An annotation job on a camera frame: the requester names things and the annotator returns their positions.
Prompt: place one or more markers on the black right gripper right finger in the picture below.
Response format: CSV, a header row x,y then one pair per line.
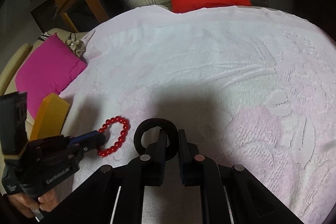
x,y
195,168

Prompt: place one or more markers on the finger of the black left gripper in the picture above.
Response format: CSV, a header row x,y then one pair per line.
x,y
84,144

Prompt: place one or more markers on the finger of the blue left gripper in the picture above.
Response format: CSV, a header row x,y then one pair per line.
x,y
72,141

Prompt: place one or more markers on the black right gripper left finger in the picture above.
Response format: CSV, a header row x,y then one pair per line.
x,y
149,168

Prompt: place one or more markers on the person's left hand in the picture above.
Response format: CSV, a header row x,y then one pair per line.
x,y
26,205

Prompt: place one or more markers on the orange cardboard box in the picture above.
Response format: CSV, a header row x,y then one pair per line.
x,y
50,117

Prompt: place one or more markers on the magenta pillow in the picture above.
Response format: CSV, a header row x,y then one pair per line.
x,y
50,68

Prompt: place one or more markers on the small beige cloth pouch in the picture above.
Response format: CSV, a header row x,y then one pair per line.
x,y
77,42

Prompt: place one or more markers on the white pink lace bedspread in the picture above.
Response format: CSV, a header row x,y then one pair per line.
x,y
248,85

